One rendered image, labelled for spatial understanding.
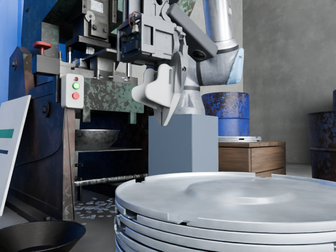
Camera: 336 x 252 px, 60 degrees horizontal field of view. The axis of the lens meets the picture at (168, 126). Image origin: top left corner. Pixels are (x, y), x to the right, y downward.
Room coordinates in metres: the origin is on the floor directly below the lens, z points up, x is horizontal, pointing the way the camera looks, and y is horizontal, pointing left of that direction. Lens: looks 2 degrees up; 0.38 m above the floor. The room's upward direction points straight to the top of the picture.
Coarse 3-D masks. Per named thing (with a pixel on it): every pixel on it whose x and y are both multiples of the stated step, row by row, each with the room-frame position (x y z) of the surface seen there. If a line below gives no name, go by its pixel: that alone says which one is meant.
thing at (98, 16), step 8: (88, 0) 1.49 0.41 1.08; (96, 0) 1.52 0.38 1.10; (104, 0) 1.55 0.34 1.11; (88, 8) 1.49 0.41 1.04; (96, 8) 1.52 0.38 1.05; (104, 8) 1.55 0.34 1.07; (88, 16) 1.48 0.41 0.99; (96, 16) 1.52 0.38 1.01; (104, 16) 1.55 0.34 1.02; (80, 24) 1.49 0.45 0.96; (88, 24) 1.48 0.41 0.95; (96, 24) 1.49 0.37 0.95; (104, 24) 1.52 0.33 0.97; (80, 32) 1.49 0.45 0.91; (88, 32) 1.48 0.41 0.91; (96, 32) 1.49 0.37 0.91; (104, 32) 1.52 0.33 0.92; (104, 40) 1.55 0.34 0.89
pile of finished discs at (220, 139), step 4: (220, 136) 1.47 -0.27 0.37; (224, 136) 1.44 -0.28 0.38; (228, 136) 1.43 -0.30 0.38; (232, 136) 1.43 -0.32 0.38; (236, 136) 1.43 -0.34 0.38; (240, 136) 1.44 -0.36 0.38; (244, 136) 1.59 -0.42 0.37; (252, 136) 1.55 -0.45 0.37; (256, 136) 1.52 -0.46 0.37; (260, 136) 1.42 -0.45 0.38; (220, 140) 1.36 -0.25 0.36; (224, 140) 1.35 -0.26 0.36; (228, 140) 1.34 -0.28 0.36; (232, 140) 1.34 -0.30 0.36; (236, 140) 1.34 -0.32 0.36; (240, 140) 1.34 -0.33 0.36; (244, 140) 1.34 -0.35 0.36; (248, 140) 1.35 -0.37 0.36; (252, 140) 1.36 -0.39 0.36; (256, 140) 1.37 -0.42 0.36; (260, 140) 1.41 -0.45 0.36
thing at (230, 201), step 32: (128, 192) 0.35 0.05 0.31; (160, 192) 0.35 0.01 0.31; (192, 192) 0.33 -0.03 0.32; (224, 192) 0.32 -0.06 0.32; (256, 192) 0.32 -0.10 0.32; (288, 192) 0.32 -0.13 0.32; (320, 192) 0.35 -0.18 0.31; (192, 224) 0.22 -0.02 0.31; (224, 224) 0.21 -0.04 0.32; (256, 224) 0.21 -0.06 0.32; (288, 224) 0.21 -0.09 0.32; (320, 224) 0.21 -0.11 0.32
